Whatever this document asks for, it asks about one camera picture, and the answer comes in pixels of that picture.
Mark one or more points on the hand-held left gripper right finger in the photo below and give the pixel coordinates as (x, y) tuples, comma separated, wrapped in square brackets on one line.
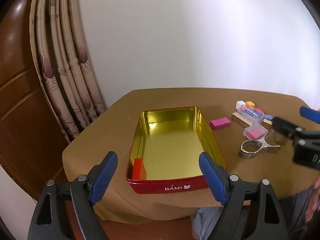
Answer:
[(212, 177)]

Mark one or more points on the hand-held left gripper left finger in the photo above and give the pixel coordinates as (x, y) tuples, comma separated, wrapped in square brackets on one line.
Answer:
[(105, 177)]

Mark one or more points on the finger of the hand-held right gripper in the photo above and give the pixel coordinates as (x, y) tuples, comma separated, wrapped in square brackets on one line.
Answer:
[(310, 114), (285, 124)]

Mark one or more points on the small blue patterned block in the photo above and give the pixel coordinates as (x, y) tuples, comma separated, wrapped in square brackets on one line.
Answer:
[(268, 117)]

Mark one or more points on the clear box red contents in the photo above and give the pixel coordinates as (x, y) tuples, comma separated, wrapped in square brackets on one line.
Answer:
[(255, 131)]

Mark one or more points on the clear case of playing cards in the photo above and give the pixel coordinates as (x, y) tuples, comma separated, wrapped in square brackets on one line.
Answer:
[(248, 112)]

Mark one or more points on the red tin box gold interior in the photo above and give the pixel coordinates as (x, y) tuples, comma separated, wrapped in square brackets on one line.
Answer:
[(170, 150)]

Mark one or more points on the pink rectangular block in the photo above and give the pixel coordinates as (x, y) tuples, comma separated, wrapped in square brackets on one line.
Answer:
[(220, 123)]

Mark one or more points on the orange wooden block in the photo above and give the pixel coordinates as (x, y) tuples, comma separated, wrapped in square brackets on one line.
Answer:
[(137, 170)]

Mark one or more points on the yellow cube red stripes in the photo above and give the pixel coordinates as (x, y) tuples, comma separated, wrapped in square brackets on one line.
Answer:
[(250, 103)]

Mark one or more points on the person's clothing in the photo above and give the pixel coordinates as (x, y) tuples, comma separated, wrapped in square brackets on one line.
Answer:
[(207, 220)]

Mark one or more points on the gold rectangular box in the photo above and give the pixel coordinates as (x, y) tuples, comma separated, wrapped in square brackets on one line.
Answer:
[(241, 118)]

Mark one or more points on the silver metal bottle opener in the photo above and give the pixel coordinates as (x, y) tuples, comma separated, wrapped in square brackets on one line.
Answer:
[(250, 152)]

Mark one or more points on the white cube zigzag print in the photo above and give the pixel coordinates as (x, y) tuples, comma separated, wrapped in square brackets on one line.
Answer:
[(241, 104)]

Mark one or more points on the brown wooden door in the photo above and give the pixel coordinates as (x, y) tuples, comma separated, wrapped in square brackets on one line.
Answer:
[(15, 92)]

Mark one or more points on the beige printed curtain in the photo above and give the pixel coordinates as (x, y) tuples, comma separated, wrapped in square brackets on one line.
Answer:
[(62, 55)]

